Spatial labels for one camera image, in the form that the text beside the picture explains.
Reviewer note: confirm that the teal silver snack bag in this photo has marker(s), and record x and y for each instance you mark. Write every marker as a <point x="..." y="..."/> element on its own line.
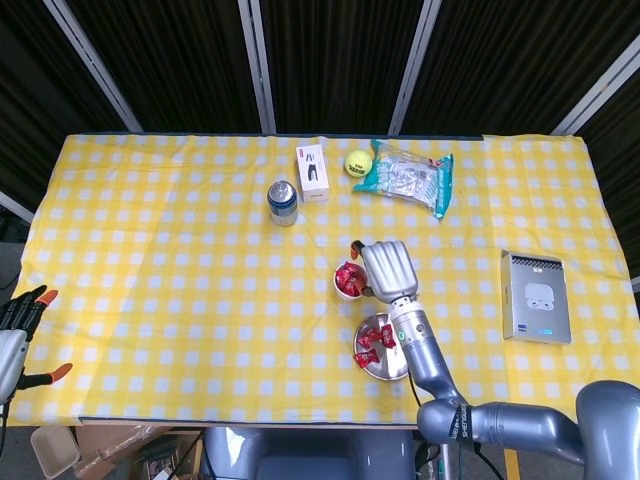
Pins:
<point x="405" y="177"/>

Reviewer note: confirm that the yellow tennis ball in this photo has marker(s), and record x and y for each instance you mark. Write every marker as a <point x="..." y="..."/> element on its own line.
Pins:
<point x="357" y="163"/>

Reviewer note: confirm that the small white product box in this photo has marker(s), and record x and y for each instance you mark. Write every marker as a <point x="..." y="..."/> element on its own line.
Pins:
<point x="312" y="175"/>

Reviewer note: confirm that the grey earbuds box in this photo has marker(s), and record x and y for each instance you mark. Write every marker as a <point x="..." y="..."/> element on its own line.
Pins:
<point x="537" y="300"/>

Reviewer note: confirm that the grey metal frame post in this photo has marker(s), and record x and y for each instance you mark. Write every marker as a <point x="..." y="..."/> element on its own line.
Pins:
<point x="258" y="65"/>
<point x="600" y="89"/>
<point x="416" y="65"/>
<point x="97" y="70"/>
<point x="15" y="206"/>

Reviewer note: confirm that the black pleated curtain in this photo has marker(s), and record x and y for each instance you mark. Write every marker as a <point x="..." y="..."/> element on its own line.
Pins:
<point x="340" y="60"/>

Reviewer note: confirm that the white paper cup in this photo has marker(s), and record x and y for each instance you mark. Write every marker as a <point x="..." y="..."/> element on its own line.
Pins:
<point x="345" y="296"/>

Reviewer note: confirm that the round silver metal plate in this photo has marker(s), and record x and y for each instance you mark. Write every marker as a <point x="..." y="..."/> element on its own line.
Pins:
<point x="382" y="368"/>

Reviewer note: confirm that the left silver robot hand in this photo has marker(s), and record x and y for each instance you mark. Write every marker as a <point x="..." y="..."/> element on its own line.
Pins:
<point x="12" y="357"/>

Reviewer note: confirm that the beige plastic container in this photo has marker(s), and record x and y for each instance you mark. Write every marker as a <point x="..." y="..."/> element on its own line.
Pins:
<point x="55" y="450"/>

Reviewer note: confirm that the blue white drink can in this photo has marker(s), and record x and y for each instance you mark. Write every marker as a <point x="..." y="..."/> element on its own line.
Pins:
<point x="282" y="200"/>

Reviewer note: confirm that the red candy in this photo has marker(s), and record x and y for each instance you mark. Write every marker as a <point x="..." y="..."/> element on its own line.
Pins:
<point x="387" y="335"/>
<point x="344" y="280"/>
<point x="367" y="339"/>
<point x="365" y="359"/>
<point x="357" y="272"/>

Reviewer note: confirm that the brown cardboard box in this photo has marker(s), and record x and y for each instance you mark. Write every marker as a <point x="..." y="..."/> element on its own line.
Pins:
<point x="110" y="440"/>

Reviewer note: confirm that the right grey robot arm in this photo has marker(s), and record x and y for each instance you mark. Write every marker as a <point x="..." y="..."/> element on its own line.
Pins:
<point x="425" y="360"/>

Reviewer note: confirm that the yellow white checked tablecloth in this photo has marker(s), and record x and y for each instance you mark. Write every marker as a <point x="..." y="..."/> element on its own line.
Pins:
<point x="200" y="300"/>

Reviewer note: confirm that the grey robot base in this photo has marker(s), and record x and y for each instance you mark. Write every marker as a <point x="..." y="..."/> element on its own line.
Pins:
<point x="300" y="455"/>

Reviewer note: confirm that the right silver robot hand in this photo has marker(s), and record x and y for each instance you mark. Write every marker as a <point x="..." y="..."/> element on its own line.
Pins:
<point x="390" y="270"/>

